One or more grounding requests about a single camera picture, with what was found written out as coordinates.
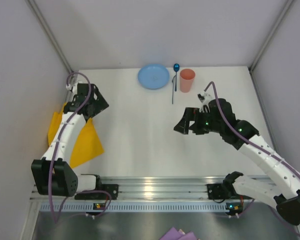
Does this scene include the pink plastic cup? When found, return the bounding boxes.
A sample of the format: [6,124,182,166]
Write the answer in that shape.
[179,68,196,93]

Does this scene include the blue metallic fork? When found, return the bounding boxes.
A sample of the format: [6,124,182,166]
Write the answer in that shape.
[171,76,176,105]

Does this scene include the yellow pikachu placemat cloth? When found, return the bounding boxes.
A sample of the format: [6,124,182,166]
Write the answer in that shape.
[47,102,104,168]

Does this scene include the blue metallic spoon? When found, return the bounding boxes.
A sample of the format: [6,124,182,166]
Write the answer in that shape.
[173,63,180,92]

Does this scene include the blue plastic plate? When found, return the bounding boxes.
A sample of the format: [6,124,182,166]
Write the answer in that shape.
[137,64,170,90]

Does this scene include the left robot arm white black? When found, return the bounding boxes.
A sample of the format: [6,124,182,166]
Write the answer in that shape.
[31,82,109,197]

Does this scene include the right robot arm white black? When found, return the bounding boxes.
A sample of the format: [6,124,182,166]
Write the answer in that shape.
[173,98,300,226]

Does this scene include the purple paper sheets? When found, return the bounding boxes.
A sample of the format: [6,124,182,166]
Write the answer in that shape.
[160,227,198,240]

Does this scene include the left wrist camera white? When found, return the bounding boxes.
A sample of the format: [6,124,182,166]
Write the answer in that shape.
[66,78,81,94]

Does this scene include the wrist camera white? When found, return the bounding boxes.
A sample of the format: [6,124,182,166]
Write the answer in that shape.
[197,91,213,105]
[66,78,81,94]

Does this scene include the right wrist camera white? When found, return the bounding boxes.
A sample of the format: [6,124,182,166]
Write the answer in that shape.
[197,91,213,105]

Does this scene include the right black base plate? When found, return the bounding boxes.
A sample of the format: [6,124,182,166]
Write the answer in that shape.
[206,183,240,201]

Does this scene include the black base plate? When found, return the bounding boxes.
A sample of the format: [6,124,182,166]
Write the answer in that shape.
[206,183,240,201]
[74,184,119,201]

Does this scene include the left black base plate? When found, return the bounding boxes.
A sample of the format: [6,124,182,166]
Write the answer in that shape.
[74,184,119,201]

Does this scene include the aluminium mounting rail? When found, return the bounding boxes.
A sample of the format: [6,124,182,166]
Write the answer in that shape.
[29,175,278,201]

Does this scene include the perforated cable duct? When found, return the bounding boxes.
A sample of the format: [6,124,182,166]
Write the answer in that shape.
[53,202,243,213]

